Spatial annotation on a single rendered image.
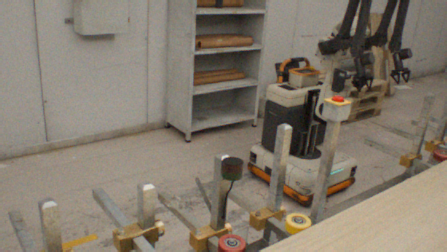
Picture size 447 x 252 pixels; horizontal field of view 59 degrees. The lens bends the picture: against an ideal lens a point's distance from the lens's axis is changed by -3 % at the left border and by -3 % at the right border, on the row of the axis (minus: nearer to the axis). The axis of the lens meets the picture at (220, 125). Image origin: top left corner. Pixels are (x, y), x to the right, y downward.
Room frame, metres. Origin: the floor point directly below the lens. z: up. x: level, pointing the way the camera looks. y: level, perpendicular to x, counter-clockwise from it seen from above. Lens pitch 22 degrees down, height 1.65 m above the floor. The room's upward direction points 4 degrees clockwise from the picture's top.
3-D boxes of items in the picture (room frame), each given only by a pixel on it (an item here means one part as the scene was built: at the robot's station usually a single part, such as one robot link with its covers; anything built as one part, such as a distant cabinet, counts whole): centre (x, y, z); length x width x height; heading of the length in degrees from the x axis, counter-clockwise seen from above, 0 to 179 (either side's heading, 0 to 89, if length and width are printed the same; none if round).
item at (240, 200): (1.24, -0.15, 0.83); 0.43 x 0.03 x 0.04; 38
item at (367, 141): (1.86, -0.93, 0.81); 0.43 x 0.03 x 0.04; 38
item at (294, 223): (1.09, -0.27, 0.85); 0.08 x 0.08 x 0.11
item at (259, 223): (1.21, -0.19, 0.83); 0.14 x 0.06 x 0.05; 128
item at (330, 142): (1.39, -0.42, 0.93); 0.05 x 0.05 x 0.45; 38
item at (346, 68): (2.75, -0.87, 0.99); 0.28 x 0.16 x 0.22; 128
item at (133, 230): (0.90, 0.20, 0.95); 0.14 x 0.06 x 0.05; 128
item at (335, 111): (1.39, -0.41, 1.18); 0.07 x 0.07 x 0.08; 38
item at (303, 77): (3.07, -0.62, 0.87); 0.23 x 0.15 x 0.11; 128
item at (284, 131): (1.23, -0.21, 0.93); 0.04 x 0.04 x 0.48; 38
